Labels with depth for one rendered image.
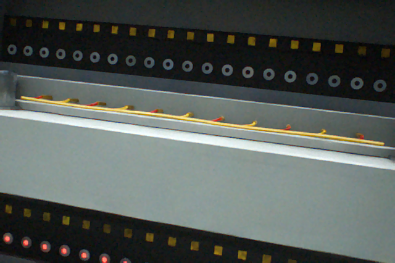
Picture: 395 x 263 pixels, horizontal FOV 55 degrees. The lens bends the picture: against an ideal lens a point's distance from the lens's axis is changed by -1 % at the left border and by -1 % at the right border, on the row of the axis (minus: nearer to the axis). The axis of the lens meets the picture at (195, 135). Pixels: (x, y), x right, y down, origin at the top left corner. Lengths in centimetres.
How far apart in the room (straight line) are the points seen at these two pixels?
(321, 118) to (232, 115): 5
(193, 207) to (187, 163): 2
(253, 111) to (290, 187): 7
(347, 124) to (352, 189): 6
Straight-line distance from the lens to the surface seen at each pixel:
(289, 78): 39
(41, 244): 41
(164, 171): 20
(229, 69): 39
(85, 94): 28
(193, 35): 40
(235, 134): 24
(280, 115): 25
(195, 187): 20
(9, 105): 29
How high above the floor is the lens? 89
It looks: 14 degrees up
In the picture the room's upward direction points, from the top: 11 degrees clockwise
